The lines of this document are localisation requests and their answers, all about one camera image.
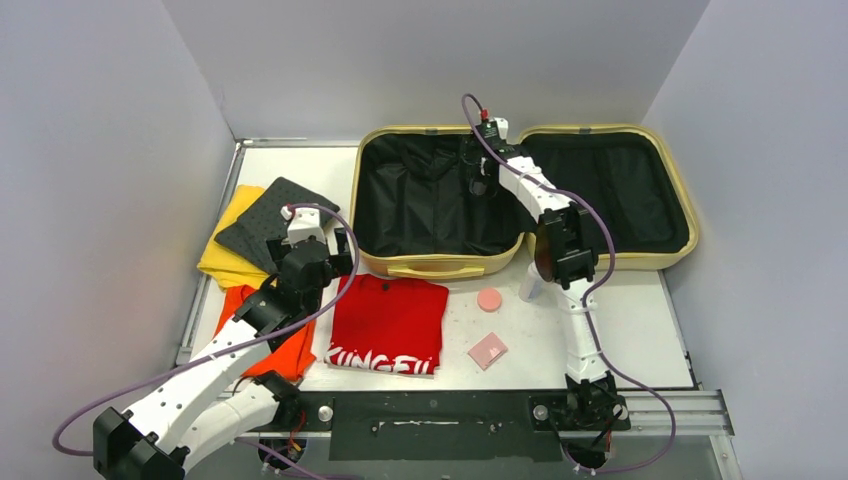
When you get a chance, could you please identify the clear plastic cup bottle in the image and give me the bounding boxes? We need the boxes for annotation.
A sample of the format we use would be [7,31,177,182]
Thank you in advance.
[468,172,490,197]

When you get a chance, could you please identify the dark grey dotted cloth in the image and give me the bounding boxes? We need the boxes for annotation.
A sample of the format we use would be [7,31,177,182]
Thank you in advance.
[214,177,340,274]

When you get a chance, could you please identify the red printed t-shirt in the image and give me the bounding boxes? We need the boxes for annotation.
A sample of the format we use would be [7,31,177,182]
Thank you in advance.
[323,274,449,376]

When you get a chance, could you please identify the white spray bottle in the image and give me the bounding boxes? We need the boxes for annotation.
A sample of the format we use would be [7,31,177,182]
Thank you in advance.
[518,262,545,303]

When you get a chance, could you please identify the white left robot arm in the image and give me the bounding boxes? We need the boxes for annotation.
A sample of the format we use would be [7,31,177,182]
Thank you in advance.
[93,225,359,479]

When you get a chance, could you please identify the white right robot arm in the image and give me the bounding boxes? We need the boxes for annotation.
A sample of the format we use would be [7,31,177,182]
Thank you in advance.
[470,128,625,433]

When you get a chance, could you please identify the yellow folded t-shirt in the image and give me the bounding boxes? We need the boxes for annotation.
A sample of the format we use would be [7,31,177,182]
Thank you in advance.
[197,185,268,290]

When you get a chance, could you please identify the yellow open suitcase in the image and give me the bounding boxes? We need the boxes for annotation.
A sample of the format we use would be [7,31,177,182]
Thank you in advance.
[351,124,700,279]

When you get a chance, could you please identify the orange folded t-shirt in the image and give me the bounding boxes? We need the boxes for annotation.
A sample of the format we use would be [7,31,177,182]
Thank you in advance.
[215,285,316,383]

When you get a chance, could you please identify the round pink soap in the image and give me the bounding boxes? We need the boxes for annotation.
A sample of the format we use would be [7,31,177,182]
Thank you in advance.
[476,287,503,313]

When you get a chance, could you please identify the pink square sponge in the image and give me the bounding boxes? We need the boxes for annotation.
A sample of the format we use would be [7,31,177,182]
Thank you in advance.
[467,332,508,371]

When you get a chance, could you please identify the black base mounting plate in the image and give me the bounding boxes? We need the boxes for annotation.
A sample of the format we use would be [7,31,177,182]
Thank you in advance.
[258,389,631,465]

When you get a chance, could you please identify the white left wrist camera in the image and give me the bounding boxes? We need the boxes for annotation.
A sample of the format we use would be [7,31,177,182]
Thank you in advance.
[280,204,326,246]

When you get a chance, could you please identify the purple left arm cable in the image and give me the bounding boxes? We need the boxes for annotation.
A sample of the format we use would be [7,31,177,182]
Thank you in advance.
[51,202,361,478]

